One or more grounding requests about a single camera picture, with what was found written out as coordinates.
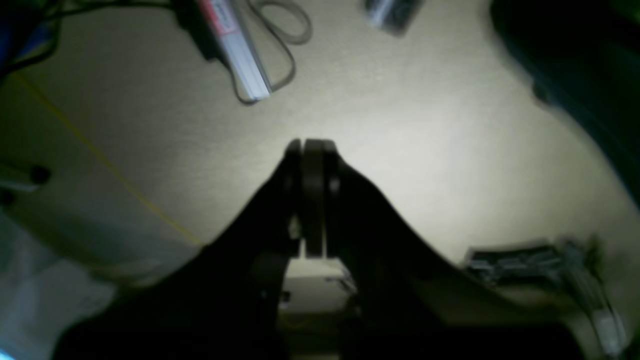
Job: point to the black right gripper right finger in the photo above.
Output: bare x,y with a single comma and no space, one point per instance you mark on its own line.
414,304

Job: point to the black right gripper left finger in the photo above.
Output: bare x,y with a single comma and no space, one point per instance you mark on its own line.
223,304

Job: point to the grey power adapter box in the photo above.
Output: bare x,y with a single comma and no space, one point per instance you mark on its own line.
191,18

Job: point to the silver aluminium extrusion rail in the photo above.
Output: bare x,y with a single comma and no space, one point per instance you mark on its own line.
225,22

